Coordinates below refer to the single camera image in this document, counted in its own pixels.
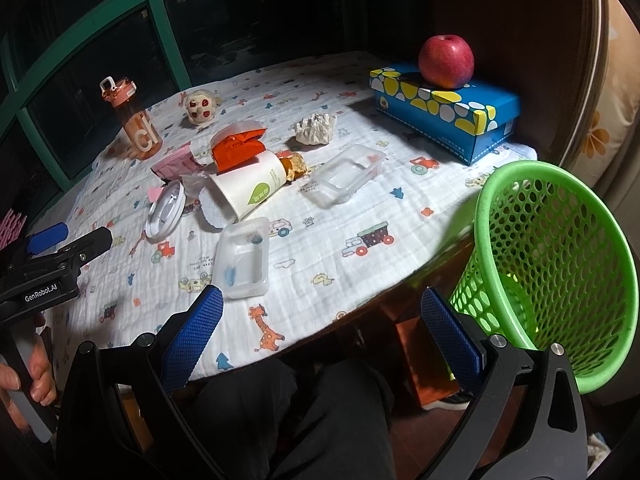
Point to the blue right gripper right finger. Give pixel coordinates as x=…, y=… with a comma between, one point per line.
x=456, y=336

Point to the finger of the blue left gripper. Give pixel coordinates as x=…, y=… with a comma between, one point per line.
x=46, y=239
x=88, y=247

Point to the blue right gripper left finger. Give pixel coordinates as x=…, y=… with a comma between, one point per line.
x=188, y=336

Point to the clear plastic tray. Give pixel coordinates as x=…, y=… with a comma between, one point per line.
x=241, y=263
x=338, y=180

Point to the white round plastic lid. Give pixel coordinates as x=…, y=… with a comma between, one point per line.
x=164, y=214

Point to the pink snack wrapper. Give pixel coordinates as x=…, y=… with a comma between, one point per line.
x=175, y=164

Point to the white paper ball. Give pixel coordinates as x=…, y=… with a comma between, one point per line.
x=317, y=129

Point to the person's left hand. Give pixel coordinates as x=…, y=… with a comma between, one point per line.
x=27, y=383

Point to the green mesh waste basket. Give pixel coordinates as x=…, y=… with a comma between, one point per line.
x=551, y=265

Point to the white paper cupcake liner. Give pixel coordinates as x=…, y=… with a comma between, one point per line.
x=216, y=208

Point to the orange water bottle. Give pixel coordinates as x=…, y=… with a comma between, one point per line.
x=122, y=94

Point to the clear plastic cup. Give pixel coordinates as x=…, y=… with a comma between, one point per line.
x=196, y=185

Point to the white paper cup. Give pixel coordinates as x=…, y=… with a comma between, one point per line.
x=246, y=187

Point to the white printed table cloth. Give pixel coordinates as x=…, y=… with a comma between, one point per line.
x=324, y=261

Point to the orange snack bag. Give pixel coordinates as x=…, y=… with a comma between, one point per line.
x=237, y=149

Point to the gold foil wrapper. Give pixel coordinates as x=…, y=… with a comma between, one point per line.
x=294, y=165

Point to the blue yellow tissue box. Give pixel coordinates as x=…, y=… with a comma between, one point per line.
x=468, y=122

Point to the beige floral pillow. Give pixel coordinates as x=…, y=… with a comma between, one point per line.
x=607, y=157

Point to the red apple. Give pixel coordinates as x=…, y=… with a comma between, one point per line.
x=446, y=61

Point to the green window frame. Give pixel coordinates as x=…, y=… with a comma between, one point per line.
x=51, y=109

